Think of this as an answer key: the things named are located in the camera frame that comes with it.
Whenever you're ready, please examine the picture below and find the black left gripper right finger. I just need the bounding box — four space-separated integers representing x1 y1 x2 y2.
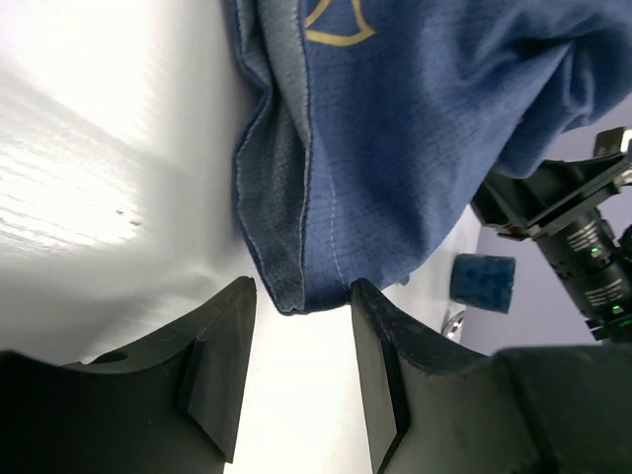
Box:
351 279 631 473

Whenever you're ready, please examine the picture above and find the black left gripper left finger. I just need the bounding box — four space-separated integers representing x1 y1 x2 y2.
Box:
1 276 257 473

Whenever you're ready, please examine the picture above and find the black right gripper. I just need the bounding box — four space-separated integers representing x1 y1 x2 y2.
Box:
471 127 631 241

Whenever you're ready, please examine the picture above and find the dark blue mug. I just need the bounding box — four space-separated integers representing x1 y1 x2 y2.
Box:
449 254 516 314

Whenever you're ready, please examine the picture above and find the pink handled steel spoon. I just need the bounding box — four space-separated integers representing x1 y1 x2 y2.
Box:
440 310 465 340

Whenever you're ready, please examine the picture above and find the blue fish placemat cloth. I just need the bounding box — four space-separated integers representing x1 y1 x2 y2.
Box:
227 0 631 315

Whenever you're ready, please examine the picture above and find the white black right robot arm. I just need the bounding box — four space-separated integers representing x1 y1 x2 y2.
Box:
472 126 631 344

